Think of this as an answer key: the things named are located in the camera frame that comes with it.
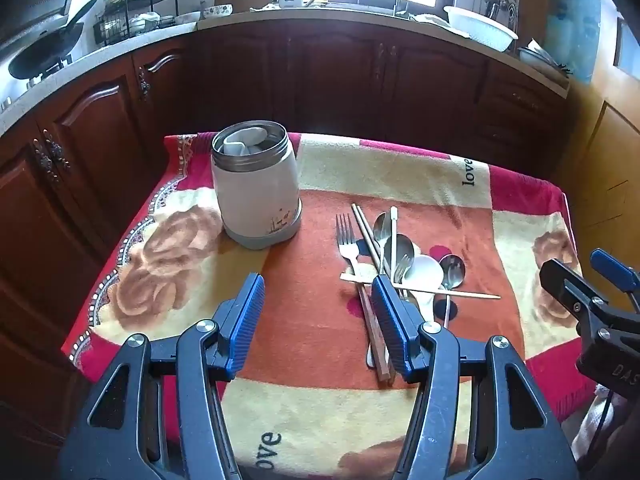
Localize black wire dish rack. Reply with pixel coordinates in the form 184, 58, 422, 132
94, 0, 177, 43

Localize white plastic basin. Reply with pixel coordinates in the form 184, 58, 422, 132
443, 6, 518, 53

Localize gold fork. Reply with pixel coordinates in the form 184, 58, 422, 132
391, 254, 421, 306

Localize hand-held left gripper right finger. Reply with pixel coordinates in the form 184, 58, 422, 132
371, 274, 582, 480

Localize yellow wooden door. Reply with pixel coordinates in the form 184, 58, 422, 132
565, 0, 640, 266

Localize black wok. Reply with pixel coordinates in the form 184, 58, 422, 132
8, 0, 99, 81

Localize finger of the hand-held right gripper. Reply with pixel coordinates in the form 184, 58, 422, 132
539, 258, 609, 329
590, 248, 640, 311

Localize white ceramic spoon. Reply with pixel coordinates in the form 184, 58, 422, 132
402, 255, 446, 321

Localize stone kitchen countertop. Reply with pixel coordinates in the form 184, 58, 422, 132
0, 6, 571, 136

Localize silver steel fork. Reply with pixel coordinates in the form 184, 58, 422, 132
335, 213, 377, 368

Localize white steel utensil canister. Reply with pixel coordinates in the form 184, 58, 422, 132
210, 120, 304, 250

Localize floral printed blanket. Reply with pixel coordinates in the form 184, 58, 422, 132
60, 131, 598, 480

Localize blue frosted glass panel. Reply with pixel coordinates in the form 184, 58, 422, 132
545, 0, 601, 83

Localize metal bowl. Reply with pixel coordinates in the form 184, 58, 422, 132
517, 45, 571, 78

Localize small steel spoon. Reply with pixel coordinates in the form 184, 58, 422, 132
438, 254, 467, 330

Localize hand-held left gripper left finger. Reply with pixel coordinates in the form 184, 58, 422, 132
56, 272, 266, 480

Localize brown wooden kitchen cabinets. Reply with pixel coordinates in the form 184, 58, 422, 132
0, 20, 571, 466

